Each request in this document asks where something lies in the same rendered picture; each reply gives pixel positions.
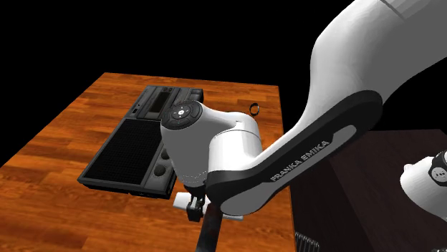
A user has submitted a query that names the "grey ribbed object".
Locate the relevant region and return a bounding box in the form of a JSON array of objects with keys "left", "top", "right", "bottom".
[{"left": 294, "top": 231, "right": 321, "bottom": 252}]

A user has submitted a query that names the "black portable radio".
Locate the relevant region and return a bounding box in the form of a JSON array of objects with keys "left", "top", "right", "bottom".
[{"left": 77, "top": 84, "right": 206, "bottom": 201}]

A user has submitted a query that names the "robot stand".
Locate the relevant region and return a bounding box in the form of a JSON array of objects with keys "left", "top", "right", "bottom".
[{"left": 289, "top": 129, "right": 447, "bottom": 252}]

